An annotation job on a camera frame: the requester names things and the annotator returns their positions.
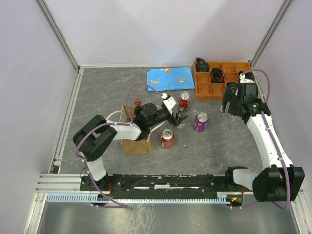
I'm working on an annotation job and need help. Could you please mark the purple soda can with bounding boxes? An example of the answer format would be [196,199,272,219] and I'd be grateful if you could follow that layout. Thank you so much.
[193,112,209,132]

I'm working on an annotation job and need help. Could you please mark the red cola can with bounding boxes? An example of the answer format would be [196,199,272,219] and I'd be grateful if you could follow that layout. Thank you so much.
[178,91,191,112]
[161,129,175,149]

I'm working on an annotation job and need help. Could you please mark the cola glass bottle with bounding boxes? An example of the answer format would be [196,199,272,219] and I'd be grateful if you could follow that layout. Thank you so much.
[134,98,142,116]

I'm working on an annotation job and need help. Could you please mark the brown canvas bag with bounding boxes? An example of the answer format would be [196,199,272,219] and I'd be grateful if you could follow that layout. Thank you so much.
[107,103,158,155]

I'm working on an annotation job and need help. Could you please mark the clear green-cap glass bottle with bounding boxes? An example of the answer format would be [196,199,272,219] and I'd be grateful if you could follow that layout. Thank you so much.
[176,120,186,129]

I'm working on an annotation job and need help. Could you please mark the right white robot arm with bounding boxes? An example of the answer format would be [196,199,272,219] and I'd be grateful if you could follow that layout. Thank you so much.
[221,80,305,204]

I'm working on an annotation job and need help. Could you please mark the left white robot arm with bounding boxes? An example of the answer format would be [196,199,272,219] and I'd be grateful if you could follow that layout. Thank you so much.
[73,103,188,190]

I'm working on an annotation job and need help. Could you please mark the dark rolled band yellow print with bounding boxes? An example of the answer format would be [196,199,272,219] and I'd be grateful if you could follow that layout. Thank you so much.
[226,82,238,93]

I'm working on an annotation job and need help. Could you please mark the orange wooden divider tray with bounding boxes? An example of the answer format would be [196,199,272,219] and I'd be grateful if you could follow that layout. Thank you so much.
[193,61,251,100]

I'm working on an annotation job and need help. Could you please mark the dark rolled band orange accents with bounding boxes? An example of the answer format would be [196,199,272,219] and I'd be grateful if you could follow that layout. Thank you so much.
[210,68,225,83]

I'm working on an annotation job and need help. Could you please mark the dark rolled band far-right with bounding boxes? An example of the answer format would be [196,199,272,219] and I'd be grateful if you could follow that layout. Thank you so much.
[238,71,255,81]

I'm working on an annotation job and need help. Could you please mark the blue space-print cloth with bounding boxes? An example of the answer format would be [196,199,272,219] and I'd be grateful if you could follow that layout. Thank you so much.
[146,67,195,92]

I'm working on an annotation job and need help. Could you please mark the dark rolled band far-left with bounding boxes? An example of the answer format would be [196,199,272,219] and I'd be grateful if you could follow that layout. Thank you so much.
[195,58,209,72]

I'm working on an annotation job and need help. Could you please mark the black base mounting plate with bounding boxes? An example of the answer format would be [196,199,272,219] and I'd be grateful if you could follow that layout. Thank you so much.
[80,174,244,199]

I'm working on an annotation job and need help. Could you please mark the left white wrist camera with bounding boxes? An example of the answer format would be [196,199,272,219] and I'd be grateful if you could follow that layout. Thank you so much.
[161,93,177,114]

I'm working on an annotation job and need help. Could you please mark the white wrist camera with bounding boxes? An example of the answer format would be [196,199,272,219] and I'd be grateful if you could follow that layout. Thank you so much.
[238,74,254,83]
[161,93,177,114]

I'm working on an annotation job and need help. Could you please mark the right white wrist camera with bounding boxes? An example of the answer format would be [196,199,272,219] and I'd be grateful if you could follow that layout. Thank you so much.
[238,74,254,83]

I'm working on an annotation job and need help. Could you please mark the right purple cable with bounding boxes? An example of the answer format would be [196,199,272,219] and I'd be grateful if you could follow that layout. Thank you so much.
[226,69,292,210]

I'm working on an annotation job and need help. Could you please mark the purple cable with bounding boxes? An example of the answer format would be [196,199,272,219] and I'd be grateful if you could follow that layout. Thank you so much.
[75,82,169,208]
[226,69,292,210]

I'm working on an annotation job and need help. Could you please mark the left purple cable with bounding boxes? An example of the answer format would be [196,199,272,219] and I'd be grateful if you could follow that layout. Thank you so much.
[75,82,169,208]

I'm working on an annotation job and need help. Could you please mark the right aluminium frame post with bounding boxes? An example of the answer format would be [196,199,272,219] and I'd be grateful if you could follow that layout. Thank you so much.
[250,0,293,68]

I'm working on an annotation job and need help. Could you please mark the aluminium frame post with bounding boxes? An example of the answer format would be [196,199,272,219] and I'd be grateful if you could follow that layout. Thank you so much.
[35,0,80,71]
[250,0,293,68]

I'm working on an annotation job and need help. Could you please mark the aluminium front rail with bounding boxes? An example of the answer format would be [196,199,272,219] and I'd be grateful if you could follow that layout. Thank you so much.
[35,173,86,194]

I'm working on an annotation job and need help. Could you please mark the blue slotted cable duct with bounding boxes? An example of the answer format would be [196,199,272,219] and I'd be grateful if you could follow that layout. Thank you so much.
[46,193,230,205]

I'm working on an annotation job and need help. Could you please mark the left aluminium frame post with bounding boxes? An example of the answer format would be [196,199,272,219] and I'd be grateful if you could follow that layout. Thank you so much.
[35,0,80,71]

